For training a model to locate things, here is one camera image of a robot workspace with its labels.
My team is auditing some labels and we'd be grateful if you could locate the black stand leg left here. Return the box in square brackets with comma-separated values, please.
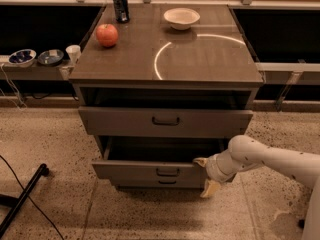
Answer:
[0, 164, 49, 238]

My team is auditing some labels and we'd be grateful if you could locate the grey top drawer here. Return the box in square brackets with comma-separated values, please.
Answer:
[79, 106, 253, 138]

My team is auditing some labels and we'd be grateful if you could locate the black floor cable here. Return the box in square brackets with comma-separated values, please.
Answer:
[0, 155, 65, 240]

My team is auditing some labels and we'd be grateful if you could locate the grey side shelf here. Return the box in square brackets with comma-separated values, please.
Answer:
[0, 60, 74, 81]

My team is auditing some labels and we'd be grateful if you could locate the blue patterned bowl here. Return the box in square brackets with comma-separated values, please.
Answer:
[9, 49, 36, 68]

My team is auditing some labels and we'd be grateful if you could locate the black stand leg right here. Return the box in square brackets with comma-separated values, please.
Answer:
[298, 219, 305, 229]

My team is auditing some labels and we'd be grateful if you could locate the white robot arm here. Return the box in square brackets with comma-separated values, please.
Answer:
[193, 135, 320, 240]

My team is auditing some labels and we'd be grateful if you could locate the grey drawer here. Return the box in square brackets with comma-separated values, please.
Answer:
[79, 106, 253, 138]
[92, 137, 228, 181]
[110, 179, 205, 189]

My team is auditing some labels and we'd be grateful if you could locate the grey bottom drawer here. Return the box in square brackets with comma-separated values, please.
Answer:
[110, 179, 205, 189]

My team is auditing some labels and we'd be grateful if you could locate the grey drawer cabinet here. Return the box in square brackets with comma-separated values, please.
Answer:
[68, 3, 264, 194]

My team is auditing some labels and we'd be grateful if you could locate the dark blue bowl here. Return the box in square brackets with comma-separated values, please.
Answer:
[37, 49, 64, 66]

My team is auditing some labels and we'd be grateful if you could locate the red apple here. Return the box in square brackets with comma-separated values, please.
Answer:
[96, 24, 118, 47]

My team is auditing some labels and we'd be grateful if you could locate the white cable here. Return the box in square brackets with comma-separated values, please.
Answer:
[0, 63, 28, 110]

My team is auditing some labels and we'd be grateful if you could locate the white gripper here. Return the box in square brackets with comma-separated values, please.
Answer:
[193, 152, 237, 198]

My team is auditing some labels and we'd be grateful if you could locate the black stand leg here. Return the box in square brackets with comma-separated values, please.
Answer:
[0, 164, 49, 238]
[298, 219, 305, 229]

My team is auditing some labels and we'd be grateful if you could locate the white paper cup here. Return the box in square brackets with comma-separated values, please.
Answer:
[66, 45, 81, 64]

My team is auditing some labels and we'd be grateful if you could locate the white bowl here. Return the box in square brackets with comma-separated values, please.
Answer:
[164, 8, 200, 30]

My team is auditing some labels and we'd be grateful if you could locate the blue soda can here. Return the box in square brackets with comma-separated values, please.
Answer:
[113, 0, 130, 23]

